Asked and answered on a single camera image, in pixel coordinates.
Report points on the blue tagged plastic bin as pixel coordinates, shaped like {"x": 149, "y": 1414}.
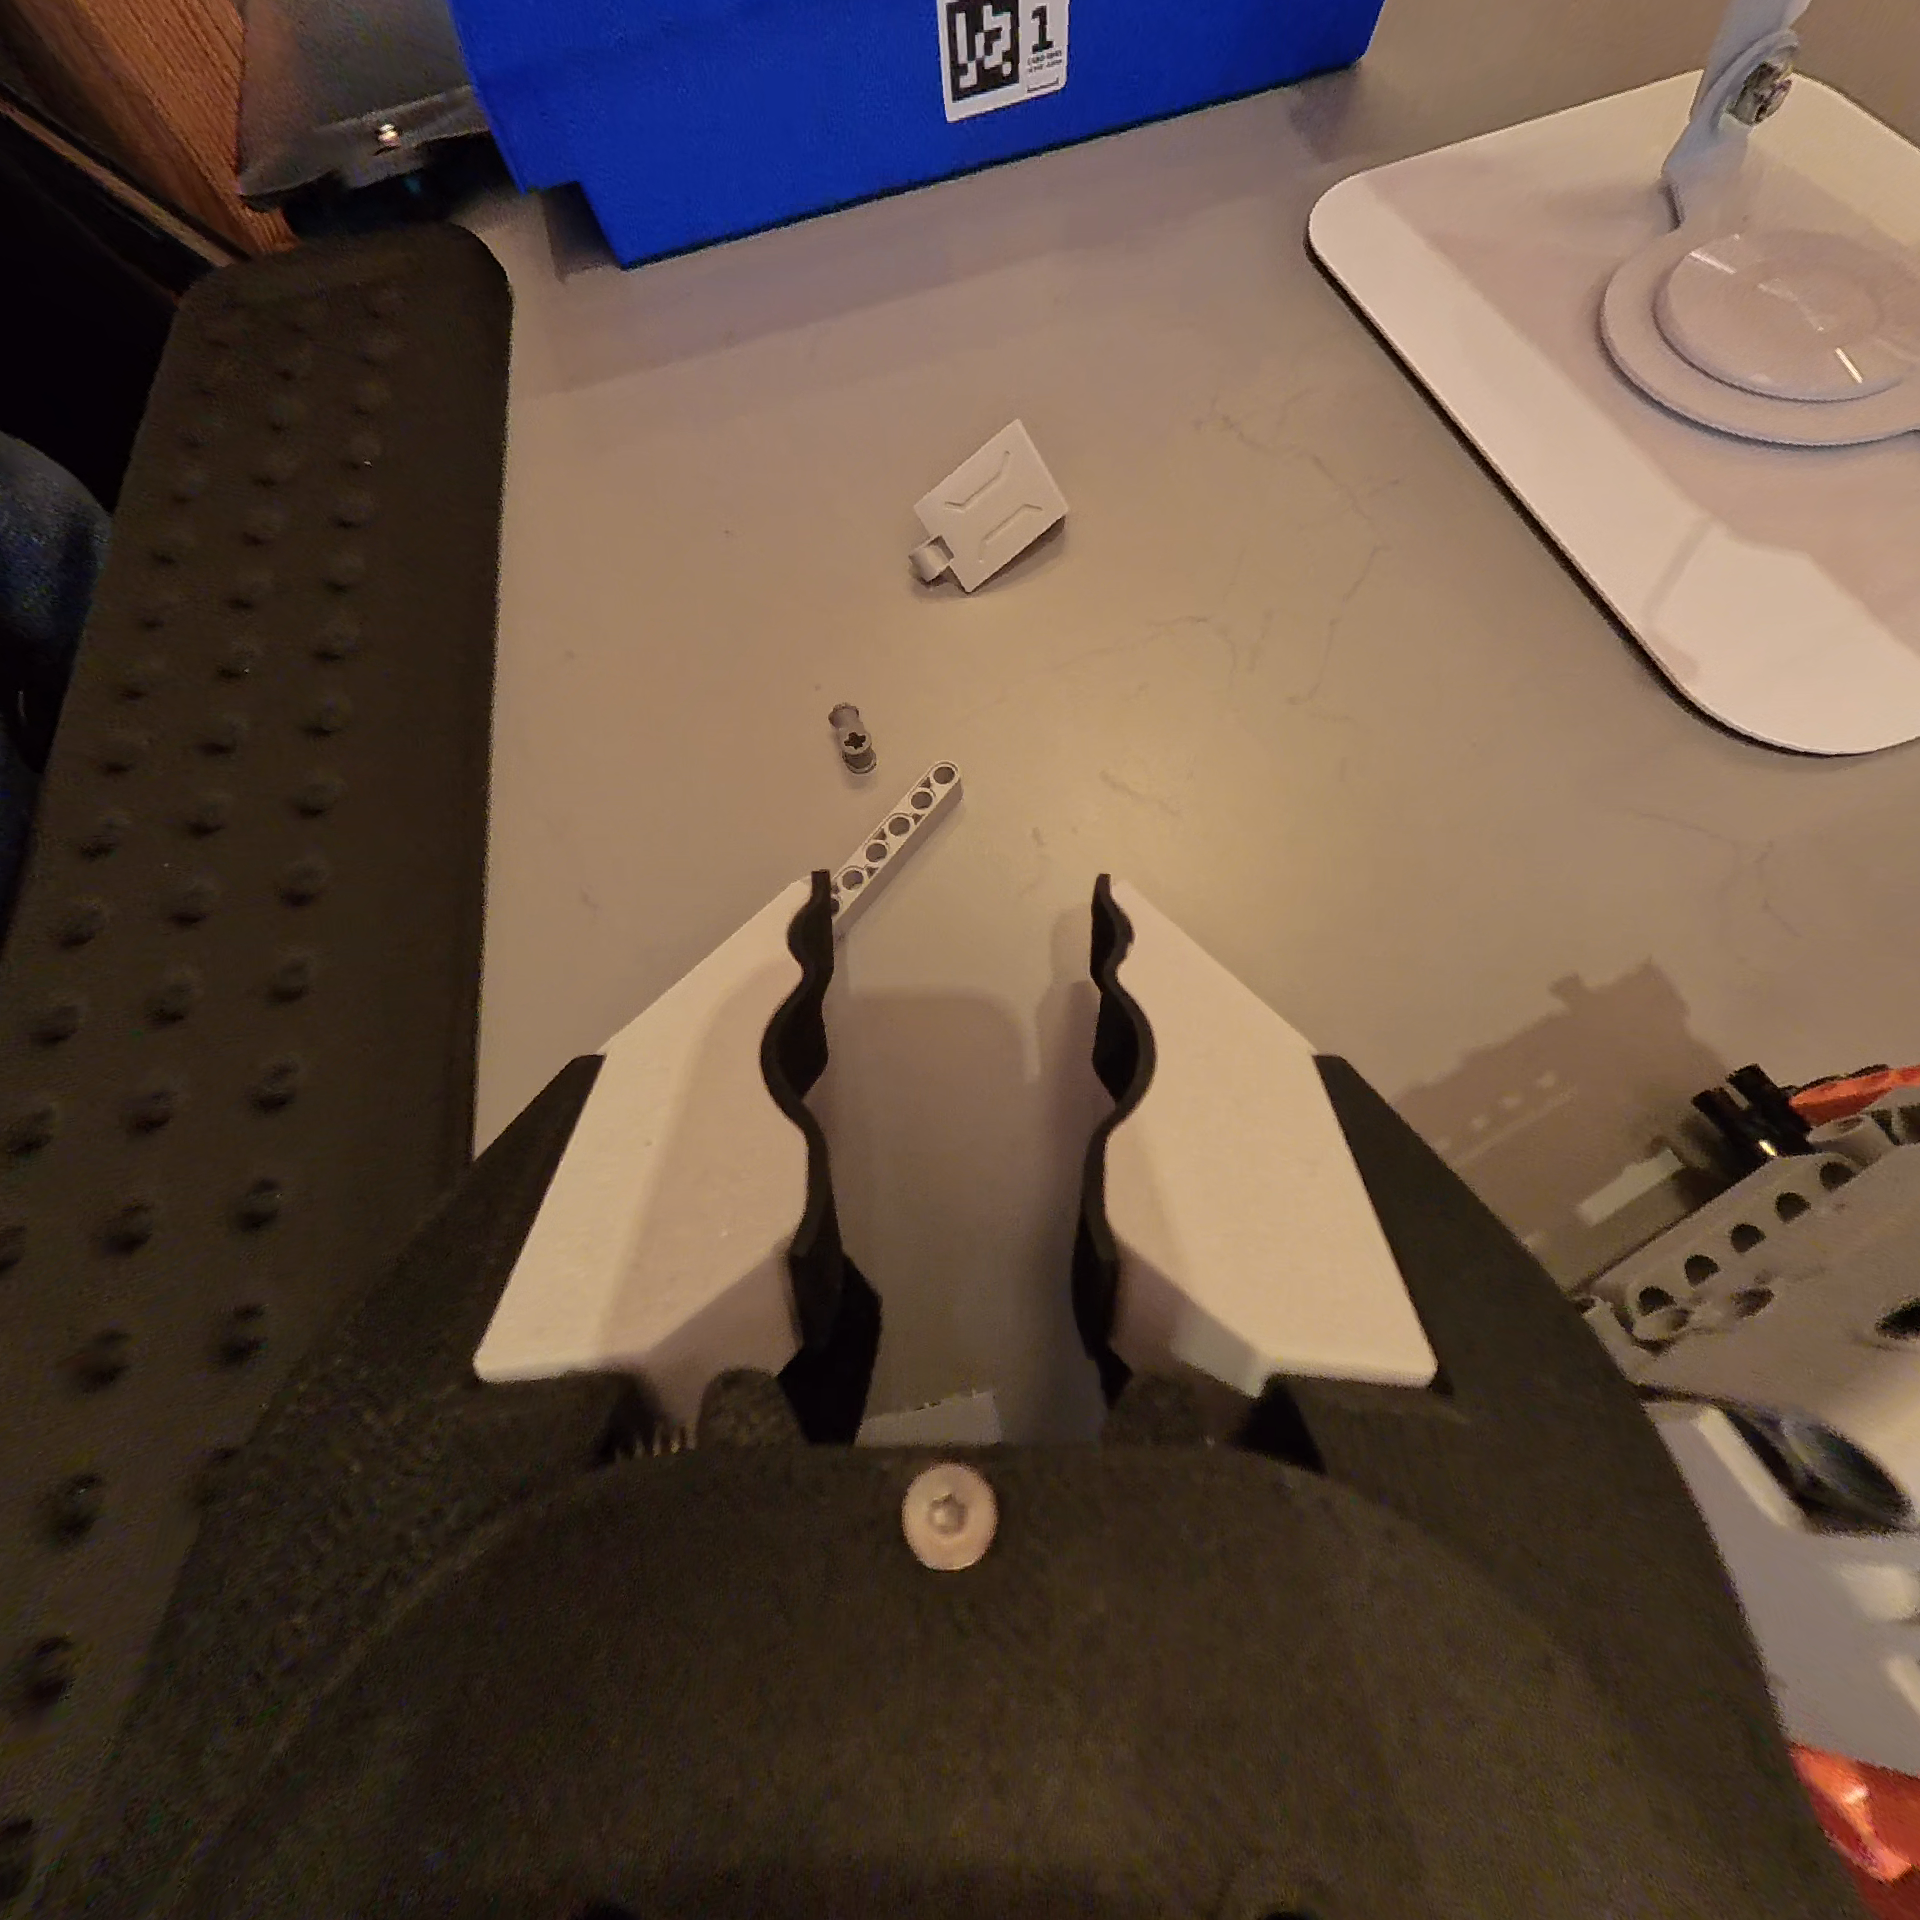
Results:
{"x": 749, "y": 118}

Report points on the black perforated panel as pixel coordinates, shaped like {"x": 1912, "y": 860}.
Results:
{"x": 256, "y": 895}

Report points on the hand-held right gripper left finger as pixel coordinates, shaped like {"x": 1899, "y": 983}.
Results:
{"x": 646, "y": 1201}

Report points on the person's blue jeans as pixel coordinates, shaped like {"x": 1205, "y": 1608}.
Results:
{"x": 45, "y": 601}

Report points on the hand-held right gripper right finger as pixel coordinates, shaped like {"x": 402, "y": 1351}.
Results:
{"x": 1258, "y": 1201}

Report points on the white round stand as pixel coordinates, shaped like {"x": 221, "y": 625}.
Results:
{"x": 1769, "y": 320}

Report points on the brown wooden cabinet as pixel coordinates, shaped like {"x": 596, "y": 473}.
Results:
{"x": 139, "y": 94}

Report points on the small grey panel piece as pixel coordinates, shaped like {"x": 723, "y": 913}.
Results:
{"x": 999, "y": 501}

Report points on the grey orange toy brick vehicle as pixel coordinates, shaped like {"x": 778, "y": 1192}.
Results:
{"x": 1800, "y": 1318}

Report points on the grey flat plate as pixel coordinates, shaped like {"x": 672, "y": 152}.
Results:
{"x": 365, "y": 94}

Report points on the white rounded board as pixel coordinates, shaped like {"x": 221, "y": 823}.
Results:
{"x": 1501, "y": 375}

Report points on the light grey toy beam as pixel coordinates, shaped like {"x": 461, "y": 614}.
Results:
{"x": 897, "y": 841}

